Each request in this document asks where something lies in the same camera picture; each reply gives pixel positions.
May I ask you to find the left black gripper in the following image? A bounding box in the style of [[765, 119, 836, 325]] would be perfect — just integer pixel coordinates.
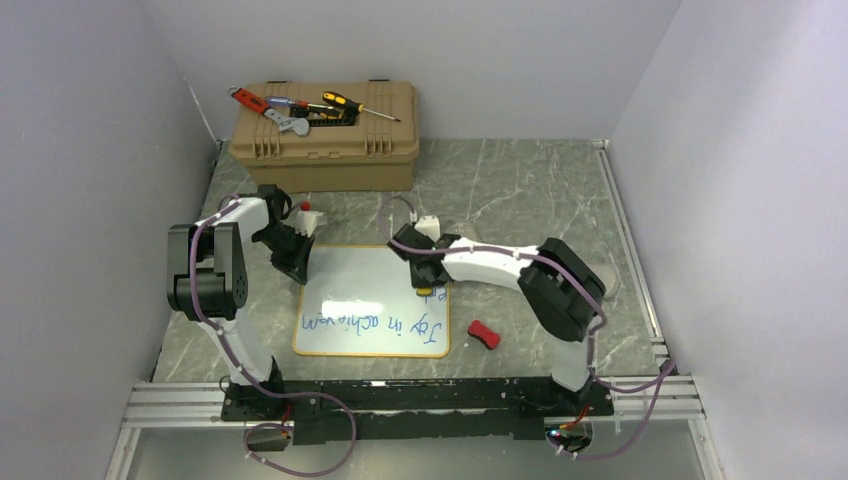
[[254, 225, 316, 286]]

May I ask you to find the yellow framed whiteboard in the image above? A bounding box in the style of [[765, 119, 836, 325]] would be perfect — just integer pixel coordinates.
[[292, 245, 451, 359]]

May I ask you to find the red bone shaped eraser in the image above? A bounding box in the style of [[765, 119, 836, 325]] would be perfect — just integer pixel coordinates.
[[467, 320, 501, 350]]

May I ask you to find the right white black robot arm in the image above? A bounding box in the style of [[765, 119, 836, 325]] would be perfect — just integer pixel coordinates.
[[387, 224, 608, 415]]

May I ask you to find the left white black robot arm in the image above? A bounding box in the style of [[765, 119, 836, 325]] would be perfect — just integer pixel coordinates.
[[166, 184, 326, 420]]

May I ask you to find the tan plastic toolbox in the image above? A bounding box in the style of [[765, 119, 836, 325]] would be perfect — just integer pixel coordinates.
[[229, 80, 420, 193]]

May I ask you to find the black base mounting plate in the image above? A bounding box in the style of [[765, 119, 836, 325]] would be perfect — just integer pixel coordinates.
[[221, 376, 613, 445]]

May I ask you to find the blue red small screwdriver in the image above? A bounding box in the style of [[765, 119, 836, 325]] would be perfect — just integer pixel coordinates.
[[264, 96, 335, 111]]

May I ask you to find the yellow black screwdriver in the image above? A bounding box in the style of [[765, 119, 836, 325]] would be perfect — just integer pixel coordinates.
[[322, 91, 400, 122]]

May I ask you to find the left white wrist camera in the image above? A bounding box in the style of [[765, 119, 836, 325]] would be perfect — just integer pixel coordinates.
[[291, 210, 327, 237]]

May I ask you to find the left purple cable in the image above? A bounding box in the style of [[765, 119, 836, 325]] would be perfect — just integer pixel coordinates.
[[188, 193, 359, 480]]

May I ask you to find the purple cable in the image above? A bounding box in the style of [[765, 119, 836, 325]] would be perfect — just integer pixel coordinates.
[[188, 193, 359, 480], [377, 193, 677, 463]]

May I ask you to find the red handled adjustable wrench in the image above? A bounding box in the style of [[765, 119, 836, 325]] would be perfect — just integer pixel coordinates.
[[228, 86, 310, 137]]

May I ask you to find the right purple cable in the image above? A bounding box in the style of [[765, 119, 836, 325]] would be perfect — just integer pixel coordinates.
[[377, 193, 677, 463]]

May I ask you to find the aluminium extrusion rail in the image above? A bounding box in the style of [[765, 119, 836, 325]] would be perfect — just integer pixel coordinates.
[[121, 376, 706, 429]]

